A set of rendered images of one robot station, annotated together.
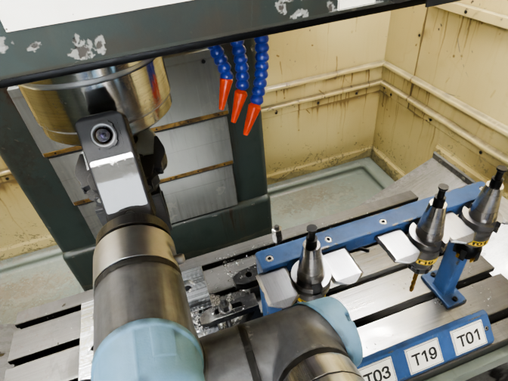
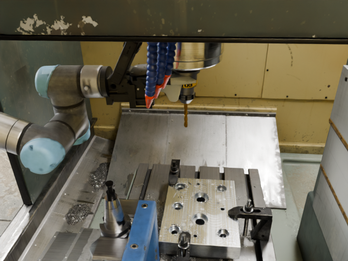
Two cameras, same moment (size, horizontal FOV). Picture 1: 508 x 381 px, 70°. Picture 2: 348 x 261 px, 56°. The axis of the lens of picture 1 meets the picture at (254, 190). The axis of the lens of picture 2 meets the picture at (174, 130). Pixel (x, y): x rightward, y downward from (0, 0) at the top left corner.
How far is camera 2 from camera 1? 80 cm
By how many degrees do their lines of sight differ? 85
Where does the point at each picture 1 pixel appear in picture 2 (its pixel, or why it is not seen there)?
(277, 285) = (124, 206)
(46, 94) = not seen: hidden behind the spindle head
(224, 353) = (59, 116)
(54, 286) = not seen: hidden behind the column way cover
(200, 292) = (212, 240)
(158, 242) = (87, 74)
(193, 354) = (42, 81)
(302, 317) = (46, 134)
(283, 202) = not seen: outside the picture
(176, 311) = (56, 76)
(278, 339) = (47, 127)
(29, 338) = (235, 173)
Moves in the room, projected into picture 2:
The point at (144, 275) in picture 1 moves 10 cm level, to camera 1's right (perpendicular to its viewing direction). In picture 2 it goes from (72, 69) to (42, 85)
